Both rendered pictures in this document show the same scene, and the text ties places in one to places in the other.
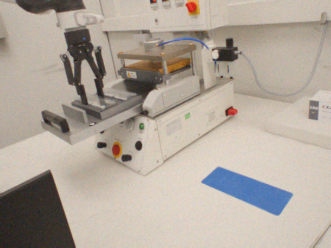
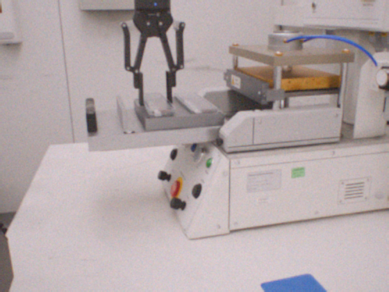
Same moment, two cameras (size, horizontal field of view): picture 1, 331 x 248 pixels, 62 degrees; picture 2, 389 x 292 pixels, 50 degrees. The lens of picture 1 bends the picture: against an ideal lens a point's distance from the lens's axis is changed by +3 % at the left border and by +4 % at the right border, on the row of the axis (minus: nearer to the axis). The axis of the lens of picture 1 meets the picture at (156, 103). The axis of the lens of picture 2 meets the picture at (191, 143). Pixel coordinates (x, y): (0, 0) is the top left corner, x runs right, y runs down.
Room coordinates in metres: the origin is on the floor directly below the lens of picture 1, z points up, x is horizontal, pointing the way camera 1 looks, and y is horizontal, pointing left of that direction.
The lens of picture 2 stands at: (0.10, -0.25, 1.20)
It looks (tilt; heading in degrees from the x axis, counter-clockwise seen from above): 18 degrees down; 26
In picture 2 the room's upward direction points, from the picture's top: 1 degrees counter-clockwise
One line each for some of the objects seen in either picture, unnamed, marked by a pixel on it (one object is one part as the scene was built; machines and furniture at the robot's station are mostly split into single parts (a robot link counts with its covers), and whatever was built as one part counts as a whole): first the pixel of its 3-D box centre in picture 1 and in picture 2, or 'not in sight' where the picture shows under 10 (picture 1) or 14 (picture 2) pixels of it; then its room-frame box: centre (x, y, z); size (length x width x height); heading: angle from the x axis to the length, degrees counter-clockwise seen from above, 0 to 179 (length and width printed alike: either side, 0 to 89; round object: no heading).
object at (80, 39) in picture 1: (80, 45); (153, 14); (0.87, 0.21, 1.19); 0.08 x 0.08 x 0.09
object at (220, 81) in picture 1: (167, 90); (293, 124); (1.09, -0.05, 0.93); 0.46 x 0.35 x 0.01; 129
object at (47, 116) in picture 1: (54, 120); (90, 113); (0.78, 0.32, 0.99); 0.15 x 0.02 x 0.04; 39
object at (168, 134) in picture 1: (166, 114); (278, 163); (1.05, -0.03, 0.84); 0.53 x 0.37 x 0.17; 129
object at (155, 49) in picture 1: (164, 54); (301, 60); (1.07, -0.06, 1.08); 0.31 x 0.24 x 0.13; 39
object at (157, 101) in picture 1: (171, 95); (277, 128); (0.91, -0.06, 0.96); 0.26 x 0.05 x 0.07; 129
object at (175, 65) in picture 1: (157, 60); (285, 68); (1.06, -0.03, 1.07); 0.22 x 0.17 x 0.10; 39
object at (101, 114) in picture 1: (106, 101); (175, 110); (0.90, 0.17, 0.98); 0.20 x 0.17 x 0.03; 39
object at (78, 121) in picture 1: (95, 110); (155, 117); (0.87, 0.21, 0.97); 0.30 x 0.22 x 0.08; 129
